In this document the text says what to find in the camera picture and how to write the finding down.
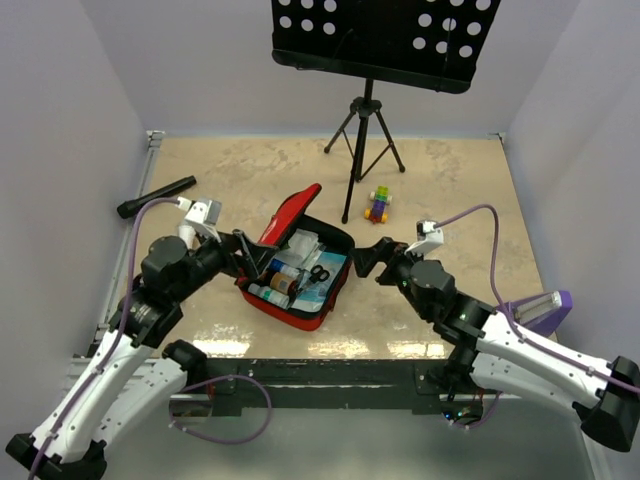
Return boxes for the blue medical pouch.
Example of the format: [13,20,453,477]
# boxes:
[291,251,347,313]

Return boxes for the aluminium frame rail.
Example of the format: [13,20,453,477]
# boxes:
[61,130,166,397]

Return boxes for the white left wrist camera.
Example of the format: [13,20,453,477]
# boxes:
[177,196,222,242]

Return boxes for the red black medicine kit case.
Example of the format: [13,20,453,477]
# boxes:
[236,183,355,331]

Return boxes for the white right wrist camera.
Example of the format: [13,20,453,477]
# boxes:
[405,220,444,257]

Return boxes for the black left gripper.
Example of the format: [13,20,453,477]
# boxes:
[172,222,278,303]

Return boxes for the black music stand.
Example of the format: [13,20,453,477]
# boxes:
[269,0,503,225]

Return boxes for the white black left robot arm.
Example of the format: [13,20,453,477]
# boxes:
[6,230,277,479]

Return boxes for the white blue medicine bottle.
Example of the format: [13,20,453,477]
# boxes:
[269,259,300,278]

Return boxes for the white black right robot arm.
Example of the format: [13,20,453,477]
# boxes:
[350,237,639,453]

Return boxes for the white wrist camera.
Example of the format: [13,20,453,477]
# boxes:
[177,196,222,242]
[405,220,444,257]

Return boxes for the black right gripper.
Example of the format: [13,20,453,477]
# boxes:
[349,237,432,320]

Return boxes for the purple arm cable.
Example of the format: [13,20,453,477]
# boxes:
[434,203,640,431]
[27,197,274,480]

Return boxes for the white green medicine bottle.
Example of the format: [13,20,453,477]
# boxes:
[248,283,290,309]

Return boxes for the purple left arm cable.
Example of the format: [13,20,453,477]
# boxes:
[27,197,274,480]

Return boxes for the brown medicine bottle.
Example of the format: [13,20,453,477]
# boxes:
[264,272,298,296]

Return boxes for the colourful toy block car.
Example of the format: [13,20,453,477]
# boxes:
[364,185,392,224]

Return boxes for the black flashlight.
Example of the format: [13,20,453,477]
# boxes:
[116,175,197,219]

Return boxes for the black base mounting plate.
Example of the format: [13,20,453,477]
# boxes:
[149,357,504,417]

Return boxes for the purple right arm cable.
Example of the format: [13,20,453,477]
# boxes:
[434,203,640,431]

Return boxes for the purple white device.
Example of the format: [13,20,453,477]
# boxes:
[504,290,573,337]

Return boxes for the white gauze plastic bag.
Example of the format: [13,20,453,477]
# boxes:
[284,229,320,267]

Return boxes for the black handled scissors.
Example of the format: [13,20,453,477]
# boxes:
[296,264,331,294]

